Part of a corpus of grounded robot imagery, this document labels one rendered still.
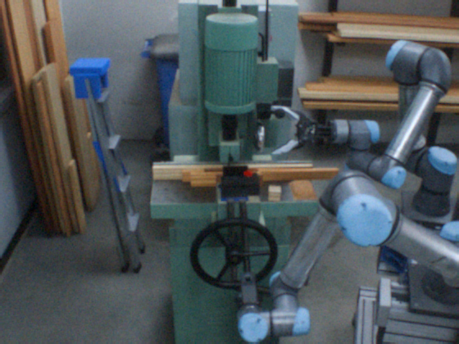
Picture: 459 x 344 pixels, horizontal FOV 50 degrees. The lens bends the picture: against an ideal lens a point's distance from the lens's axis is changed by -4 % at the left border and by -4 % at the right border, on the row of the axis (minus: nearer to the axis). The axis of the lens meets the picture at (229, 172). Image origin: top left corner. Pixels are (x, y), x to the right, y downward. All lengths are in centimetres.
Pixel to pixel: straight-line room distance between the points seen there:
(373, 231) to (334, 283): 170
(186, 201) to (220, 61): 50
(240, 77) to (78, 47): 269
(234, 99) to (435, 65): 66
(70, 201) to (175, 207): 147
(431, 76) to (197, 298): 118
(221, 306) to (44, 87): 154
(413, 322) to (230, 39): 105
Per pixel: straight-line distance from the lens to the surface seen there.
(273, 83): 197
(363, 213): 118
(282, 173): 193
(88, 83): 243
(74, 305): 278
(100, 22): 415
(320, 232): 138
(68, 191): 314
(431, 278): 163
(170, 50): 349
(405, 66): 179
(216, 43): 166
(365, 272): 301
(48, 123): 295
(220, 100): 171
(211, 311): 209
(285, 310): 143
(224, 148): 181
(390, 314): 166
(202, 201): 180
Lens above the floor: 184
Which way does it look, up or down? 28 degrees down
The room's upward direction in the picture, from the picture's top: 1 degrees clockwise
